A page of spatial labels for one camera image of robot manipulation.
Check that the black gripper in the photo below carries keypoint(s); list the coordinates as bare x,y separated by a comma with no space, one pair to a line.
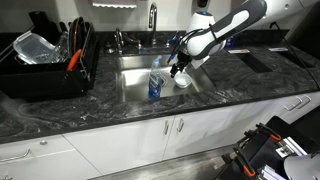
183,60

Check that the white ceramic bowl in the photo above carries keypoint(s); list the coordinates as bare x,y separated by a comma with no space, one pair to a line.
183,81

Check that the clear bottle blue dish soap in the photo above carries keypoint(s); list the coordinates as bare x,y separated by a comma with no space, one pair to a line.
155,86

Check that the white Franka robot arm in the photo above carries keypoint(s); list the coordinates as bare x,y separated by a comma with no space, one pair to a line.
233,20

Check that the steel sink drain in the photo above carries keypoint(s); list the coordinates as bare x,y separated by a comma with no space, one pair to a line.
163,80

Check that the stainless steel sink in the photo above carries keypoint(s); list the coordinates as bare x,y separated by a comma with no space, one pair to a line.
133,83

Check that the clear bottle dark blue liquid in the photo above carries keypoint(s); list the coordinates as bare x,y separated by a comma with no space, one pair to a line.
230,42

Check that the chrome faucet lever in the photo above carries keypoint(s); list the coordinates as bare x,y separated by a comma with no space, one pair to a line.
132,41

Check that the tall chrome faucet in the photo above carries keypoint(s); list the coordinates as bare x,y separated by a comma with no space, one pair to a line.
153,20

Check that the small chrome faucet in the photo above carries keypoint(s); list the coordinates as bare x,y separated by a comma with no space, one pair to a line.
118,38

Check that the steel paper towel dispenser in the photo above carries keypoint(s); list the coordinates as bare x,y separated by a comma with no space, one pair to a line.
115,3

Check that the white lower cabinets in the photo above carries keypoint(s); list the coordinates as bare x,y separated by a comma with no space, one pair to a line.
116,146

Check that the dark round plate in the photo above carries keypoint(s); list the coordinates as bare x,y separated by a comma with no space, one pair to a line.
77,33

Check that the clear drinking glass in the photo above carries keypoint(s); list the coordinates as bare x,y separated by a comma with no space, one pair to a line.
62,43

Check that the black cart with orange clamps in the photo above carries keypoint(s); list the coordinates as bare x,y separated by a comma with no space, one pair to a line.
263,150

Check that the black dish rack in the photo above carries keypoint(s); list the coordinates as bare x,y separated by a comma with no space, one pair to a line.
40,80

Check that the clear plastic container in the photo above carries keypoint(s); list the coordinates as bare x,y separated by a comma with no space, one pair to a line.
36,50

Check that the round steel cabinet lock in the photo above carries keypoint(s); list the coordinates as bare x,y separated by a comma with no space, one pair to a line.
43,142

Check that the grey rounded cover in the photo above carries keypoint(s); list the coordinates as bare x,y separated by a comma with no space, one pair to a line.
303,166

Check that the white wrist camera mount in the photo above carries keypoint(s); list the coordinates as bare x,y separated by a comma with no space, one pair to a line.
200,61

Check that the black wall soap dispenser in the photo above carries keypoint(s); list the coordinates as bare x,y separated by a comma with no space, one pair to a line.
202,3

